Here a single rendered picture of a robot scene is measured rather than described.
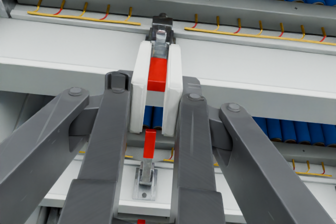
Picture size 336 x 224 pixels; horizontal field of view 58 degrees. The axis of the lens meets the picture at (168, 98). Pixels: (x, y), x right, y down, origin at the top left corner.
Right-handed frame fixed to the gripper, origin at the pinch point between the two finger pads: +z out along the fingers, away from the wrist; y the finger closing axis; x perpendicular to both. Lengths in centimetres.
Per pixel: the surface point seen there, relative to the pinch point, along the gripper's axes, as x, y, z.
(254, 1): 3.6, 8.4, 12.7
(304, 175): -18.2, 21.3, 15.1
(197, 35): 0.4, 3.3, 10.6
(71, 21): 0.3, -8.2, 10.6
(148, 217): -33.6, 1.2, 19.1
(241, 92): -3.2, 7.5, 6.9
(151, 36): 0.6, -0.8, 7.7
